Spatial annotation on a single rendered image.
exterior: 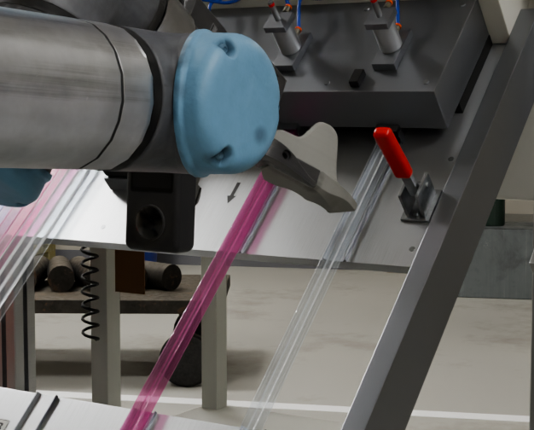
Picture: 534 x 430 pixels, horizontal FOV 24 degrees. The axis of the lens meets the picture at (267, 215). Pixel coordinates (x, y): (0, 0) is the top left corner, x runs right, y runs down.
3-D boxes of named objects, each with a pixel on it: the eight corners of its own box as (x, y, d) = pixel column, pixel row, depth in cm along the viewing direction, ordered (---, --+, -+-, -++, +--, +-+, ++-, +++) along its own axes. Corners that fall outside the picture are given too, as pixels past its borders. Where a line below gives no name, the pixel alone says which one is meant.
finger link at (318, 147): (388, 145, 96) (286, 94, 93) (369, 213, 94) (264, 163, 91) (368, 156, 99) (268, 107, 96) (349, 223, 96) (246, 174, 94)
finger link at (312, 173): (329, 164, 92) (225, 113, 89) (324, 183, 91) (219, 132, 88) (300, 180, 96) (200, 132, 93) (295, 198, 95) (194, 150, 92)
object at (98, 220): (432, 303, 109) (416, 264, 106) (-93, 252, 144) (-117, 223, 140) (533, 54, 127) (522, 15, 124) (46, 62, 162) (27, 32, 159)
